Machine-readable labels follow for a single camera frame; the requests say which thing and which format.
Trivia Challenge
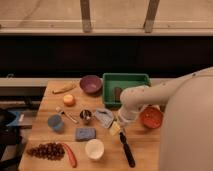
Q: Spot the red bowl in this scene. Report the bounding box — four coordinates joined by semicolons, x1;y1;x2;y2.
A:
140;106;163;129

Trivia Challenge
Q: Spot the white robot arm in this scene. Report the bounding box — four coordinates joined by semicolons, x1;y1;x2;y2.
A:
117;67;213;171

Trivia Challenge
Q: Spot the purple bowl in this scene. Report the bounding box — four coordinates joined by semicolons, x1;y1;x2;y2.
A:
80;75;102;94

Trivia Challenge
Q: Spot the grey blue cloth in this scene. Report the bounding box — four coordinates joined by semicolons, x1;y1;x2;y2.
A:
94;108;114;128

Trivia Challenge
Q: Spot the small metal cup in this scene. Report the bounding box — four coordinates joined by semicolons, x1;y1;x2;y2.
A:
80;110;92;125

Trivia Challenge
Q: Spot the blue sponge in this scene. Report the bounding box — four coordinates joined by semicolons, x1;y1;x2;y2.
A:
75;127;96;141

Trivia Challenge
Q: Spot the brown block in tray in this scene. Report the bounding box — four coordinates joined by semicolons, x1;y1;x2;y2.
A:
114;87;122;102

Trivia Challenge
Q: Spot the green plastic tray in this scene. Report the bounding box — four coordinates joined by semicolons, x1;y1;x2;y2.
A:
102;73;151;108

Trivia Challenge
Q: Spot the small orange yellow cup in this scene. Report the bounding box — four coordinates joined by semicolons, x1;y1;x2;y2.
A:
63;94;75;106

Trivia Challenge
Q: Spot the metal spoon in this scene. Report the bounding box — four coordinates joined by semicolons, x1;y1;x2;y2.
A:
56;107;78;124

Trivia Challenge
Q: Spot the blue cup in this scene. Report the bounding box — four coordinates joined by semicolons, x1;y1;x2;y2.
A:
47;115;64;132

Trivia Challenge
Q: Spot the bunch of dark grapes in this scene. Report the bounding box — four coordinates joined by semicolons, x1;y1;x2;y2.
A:
27;143;65;160

